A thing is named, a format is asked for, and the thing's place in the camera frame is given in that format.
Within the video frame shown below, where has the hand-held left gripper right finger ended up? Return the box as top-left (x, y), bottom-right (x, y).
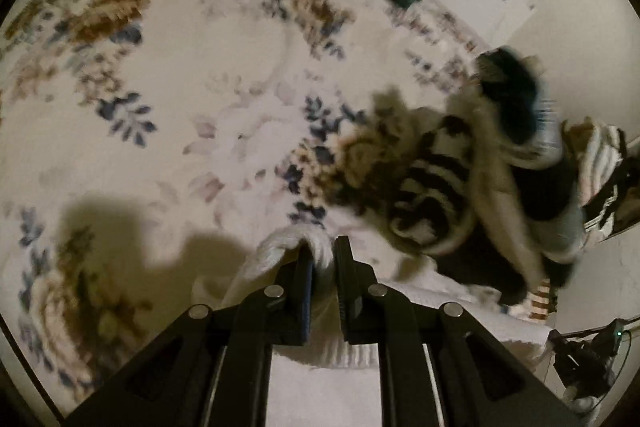
top-left (332, 236), bottom-right (582, 427)

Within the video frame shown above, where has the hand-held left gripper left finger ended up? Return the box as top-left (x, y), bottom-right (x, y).
top-left (64, 248), bottom-right (317, 427)

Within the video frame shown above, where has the white knit garment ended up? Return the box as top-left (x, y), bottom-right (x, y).
top-left (192, 227), bottom-right (552, 371)

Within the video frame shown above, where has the black and white striped garment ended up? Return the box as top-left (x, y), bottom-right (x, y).
top-left (386, 111), bottom-right (482, 258)

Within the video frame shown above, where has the cream garment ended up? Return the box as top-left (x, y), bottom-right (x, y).
top-left (465, 82), bottom-right (551, 288)

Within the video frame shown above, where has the brown striped sock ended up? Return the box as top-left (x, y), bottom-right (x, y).
top-left (515, 278), bottom-right (558, 324)

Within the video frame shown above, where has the floral printed blanket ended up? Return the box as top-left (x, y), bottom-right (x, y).
top-left (0, 0), bottom-right (501, 408)

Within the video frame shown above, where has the pile of mixed socks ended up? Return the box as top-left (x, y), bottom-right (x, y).
top-left (440, 48), bottom-right (587, 303)

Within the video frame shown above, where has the beige striped cloth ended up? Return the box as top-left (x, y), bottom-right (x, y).
top-left (563, 117), bottom-right (629, 240)

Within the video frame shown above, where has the black device with cables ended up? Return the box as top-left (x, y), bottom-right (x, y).
top-left (548, 317), bottom-right (632, 413)

